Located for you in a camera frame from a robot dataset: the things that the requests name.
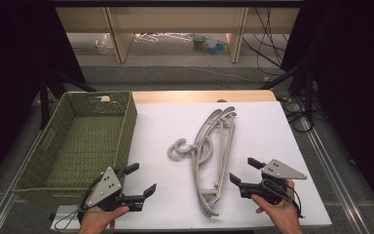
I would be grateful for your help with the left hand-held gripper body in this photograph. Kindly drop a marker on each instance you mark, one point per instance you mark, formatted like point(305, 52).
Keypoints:
point(105, 187)

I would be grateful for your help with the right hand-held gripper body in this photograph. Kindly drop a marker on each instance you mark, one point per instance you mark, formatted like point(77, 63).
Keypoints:
point(280, 169)

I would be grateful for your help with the grey plastic clothes hanger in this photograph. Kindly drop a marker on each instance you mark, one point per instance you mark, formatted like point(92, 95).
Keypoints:
point(229, 146)
point(172, 156)

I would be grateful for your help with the green woven basket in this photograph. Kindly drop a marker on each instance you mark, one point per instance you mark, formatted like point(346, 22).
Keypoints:
point(87, 146)

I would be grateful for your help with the person's left hand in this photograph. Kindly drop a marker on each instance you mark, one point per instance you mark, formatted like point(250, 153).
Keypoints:
point(97, 219)

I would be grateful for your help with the person's right hand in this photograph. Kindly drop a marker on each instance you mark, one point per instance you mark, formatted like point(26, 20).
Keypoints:
point(282, 214)

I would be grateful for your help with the white table mat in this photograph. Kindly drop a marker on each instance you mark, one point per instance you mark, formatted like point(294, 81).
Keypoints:
point(263, 139)

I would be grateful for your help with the black metal stand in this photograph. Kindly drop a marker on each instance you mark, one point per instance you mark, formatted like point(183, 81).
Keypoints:
point(308, 94)
point(44, 97)

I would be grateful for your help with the colourful plastic toys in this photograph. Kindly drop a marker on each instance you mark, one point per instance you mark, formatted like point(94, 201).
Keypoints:
point(211, 45)

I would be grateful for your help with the clear plastic bag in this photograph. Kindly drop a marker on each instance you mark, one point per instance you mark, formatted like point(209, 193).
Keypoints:
point(104, 44)

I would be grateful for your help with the dark curtain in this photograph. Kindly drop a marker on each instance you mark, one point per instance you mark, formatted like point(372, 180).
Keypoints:
point(9, 65)
point(354, 65)

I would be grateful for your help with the white hangers on floor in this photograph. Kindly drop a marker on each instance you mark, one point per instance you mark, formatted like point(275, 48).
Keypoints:
point(149, 37)

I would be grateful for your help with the light wooden bench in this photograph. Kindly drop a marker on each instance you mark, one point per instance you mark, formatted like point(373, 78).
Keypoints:
point(175, 19)

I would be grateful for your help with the aluminium rail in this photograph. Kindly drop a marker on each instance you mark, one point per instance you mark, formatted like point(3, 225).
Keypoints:
point(3, 201)
point(334, 172)

